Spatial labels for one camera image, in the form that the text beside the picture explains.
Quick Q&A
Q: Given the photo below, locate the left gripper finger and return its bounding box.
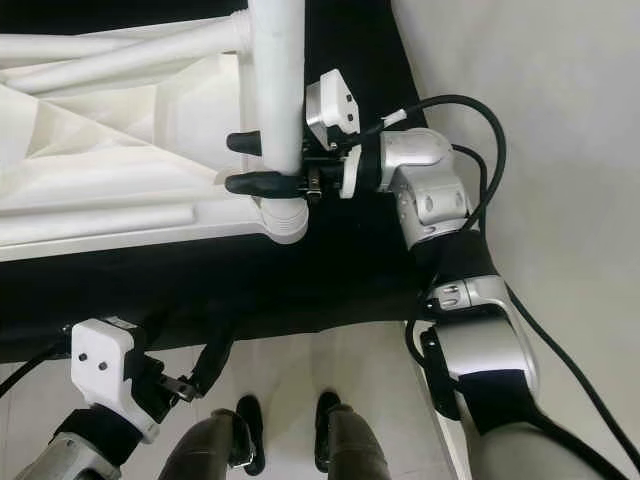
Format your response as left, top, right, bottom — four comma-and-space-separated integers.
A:
196, 335, 229, 393

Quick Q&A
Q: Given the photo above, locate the grey left robot leg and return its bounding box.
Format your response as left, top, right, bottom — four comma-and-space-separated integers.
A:
165, 395, 266, 480

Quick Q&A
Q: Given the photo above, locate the grey robot leg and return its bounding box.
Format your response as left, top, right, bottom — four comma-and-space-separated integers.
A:
313, 390, 391, 480
165, 395, 266, 480

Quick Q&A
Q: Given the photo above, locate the black tablecloth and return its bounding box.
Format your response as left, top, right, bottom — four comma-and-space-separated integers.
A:
0, 0, 501, 363

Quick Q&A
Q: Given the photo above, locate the white plastic table top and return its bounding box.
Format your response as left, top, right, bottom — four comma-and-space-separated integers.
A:
0, 10, 309, 263

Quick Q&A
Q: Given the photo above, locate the grey right robot leg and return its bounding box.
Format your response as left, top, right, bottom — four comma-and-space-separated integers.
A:
313, 390, 391, 480

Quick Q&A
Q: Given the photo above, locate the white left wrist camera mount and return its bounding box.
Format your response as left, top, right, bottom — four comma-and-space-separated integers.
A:
70, 318, 161, 443

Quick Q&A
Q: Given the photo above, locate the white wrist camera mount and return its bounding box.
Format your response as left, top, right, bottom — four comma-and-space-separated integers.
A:
305, 68, 361, 198
70, 318, 161, 443

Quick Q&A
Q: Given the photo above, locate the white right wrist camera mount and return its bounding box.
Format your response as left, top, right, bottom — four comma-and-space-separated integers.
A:
305, 68, 361, 198

